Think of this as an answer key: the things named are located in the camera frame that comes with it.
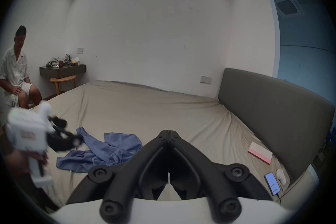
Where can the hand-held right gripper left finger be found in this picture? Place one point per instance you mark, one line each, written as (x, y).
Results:
(147, 162)

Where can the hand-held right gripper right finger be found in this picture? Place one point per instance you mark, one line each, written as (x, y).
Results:
(194, 162)

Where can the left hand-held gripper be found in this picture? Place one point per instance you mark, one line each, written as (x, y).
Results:
(26, 131)

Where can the blue shirt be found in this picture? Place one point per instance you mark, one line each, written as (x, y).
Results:
(110, 150)

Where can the person's left hand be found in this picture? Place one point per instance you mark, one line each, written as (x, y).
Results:
(18, 164)

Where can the wooden stool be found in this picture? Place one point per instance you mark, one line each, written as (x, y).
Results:
(63, 81)

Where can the bed with beige sheet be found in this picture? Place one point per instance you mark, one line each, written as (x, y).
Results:
(157, 107)

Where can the pink flat box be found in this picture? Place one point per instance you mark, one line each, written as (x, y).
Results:
(260, 152)

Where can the smartphone with lit screen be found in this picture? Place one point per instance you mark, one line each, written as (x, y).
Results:
(272, 184)

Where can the small white charger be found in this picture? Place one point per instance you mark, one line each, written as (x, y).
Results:
(282, 177)

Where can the grey padded headboard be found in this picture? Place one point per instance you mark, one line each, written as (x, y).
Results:
(275, 115)

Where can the dark wall shelf with clutter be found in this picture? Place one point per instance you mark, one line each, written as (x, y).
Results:
(63, 69)

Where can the white wall switch plate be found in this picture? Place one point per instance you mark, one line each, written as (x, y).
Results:
(80, 50)

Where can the white wall socket plate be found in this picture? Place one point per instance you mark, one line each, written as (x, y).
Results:
(206, 79)

